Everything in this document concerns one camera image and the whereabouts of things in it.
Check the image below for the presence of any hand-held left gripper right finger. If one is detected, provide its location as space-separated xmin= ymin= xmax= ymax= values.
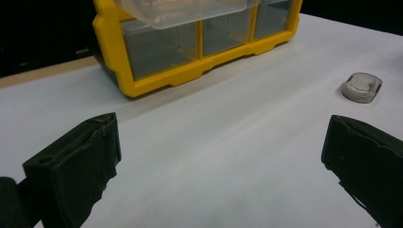
xmin=320 ymin=114 xmax=403 ymax=228

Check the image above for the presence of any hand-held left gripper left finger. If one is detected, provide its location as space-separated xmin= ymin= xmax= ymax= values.
xmin=22 ymin=112 xmax=123 ymax=228

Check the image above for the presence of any small clear round case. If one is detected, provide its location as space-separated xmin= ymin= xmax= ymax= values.
xmin=340 ymin=72 xmax=383 ymax=105

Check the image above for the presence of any yellow drawer organizer cabinet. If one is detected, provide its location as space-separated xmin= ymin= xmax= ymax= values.
xmin=92 ymin=0 xmax=304 ymax=99

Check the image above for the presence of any clear plastic drawer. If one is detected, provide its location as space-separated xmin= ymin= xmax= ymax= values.
xmin=113 ymin=0 xmax=260 ymax=30

